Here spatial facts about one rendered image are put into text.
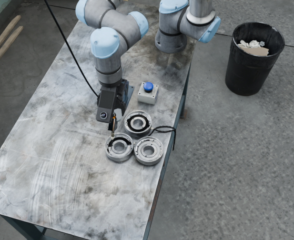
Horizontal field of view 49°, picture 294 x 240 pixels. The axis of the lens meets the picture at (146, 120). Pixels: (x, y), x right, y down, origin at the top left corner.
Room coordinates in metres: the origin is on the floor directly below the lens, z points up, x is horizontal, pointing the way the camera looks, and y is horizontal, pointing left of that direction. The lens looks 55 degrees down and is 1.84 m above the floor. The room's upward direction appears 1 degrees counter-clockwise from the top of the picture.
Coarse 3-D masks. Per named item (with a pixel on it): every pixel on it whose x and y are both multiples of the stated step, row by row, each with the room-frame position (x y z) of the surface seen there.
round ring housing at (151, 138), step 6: (144, 138) 0.63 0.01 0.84; (150, 138) 0.63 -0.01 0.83; (156, 138) 0.62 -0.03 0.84; (138, 144) 0.60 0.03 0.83; (144, 144) 0.60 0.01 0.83; (150, 144) 0.60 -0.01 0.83; (162, 144) 0.60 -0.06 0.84; (144, 150) 0.59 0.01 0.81; (156, 150) 0.58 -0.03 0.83; (162, 150) 0.57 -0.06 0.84; (138, 156) 0.56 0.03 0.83; (144, 156) 0.56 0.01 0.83; (150, 156) 0.55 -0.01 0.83; (162, 156) 0.56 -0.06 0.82; (144, 162) 0.53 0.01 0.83; (150, 162) 0.53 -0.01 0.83; (156, 162) 0.53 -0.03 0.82
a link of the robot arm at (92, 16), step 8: (80, 0) 0.84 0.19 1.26; (88, 0) 0.84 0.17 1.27; (96, 0) 0.83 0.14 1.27; (104, 0) 0.83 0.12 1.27; (112, 0) 0.84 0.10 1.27; (120, 0) 0.86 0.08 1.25; (80, 8) 0.82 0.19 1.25; (88, 8) 0.81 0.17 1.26; (96, 8) 0.80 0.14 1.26; (104, 8) 0.80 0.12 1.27; (112, 8) 0.83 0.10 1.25; (80, 16) 0.81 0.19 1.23; (88, 16) 0.79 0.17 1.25; (96, 16) 0.78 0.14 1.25; (88, 24) 0.79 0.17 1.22; (96, 24) 0.77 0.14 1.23
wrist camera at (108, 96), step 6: (102, 90) 0.63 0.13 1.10; (108, 90) 0.63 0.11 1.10; (114, 90) 0.63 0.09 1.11; (102, 96) 0.61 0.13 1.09; (108, 96) 0.61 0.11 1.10; (114, 96) 0.61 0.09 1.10; (102, 102) 0.60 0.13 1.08; (108, 102) 0.60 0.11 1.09; (114, 102) 0.60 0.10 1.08; (102, 108) 0.58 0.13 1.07; (108, 108) 0.58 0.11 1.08; (96, 114) 0.57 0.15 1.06; (102, 114) 0.57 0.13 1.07; (108, 114) 0.57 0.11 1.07; (102, 120) 0.55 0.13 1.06; (108, 120) 0.55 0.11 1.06
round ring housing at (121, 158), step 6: (108, 138) 0.63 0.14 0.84; (126, 138) 0.63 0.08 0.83; (108, 144) 0.61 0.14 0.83; (114, 144) 0.61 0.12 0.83; (120, 144) 0.62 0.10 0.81; (126, 144) 0.60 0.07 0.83; (132, 144) 0.60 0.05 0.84; (114, 150) 0.58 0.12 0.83; (132, 150) 0.58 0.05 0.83; (108, 156) 0.56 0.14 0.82; (114, 156) 0.56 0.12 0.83; (126, 156) 0.55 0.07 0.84
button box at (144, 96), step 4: (140, 88) 0.86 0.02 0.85; (156, 88) 0.86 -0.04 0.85; (140, 92) 0.84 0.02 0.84; (144, 92) 0.84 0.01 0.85; (148, 92) 0.83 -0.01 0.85; (152, 92) 0.84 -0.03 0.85; (156, 92) 0.84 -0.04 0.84; (140, 96) 0.82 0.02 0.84; (144, 96) 0.82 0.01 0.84; (148, 96) 0.82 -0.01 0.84; (152, 96) 0.81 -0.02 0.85; (156, 96) 0.84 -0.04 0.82; (140, 100) 0.82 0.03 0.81; (144, 100) 0.82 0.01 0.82; (148, 100) 0.81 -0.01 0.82; (152, 100) 0.81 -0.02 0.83; (152, 104) 0.81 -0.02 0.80
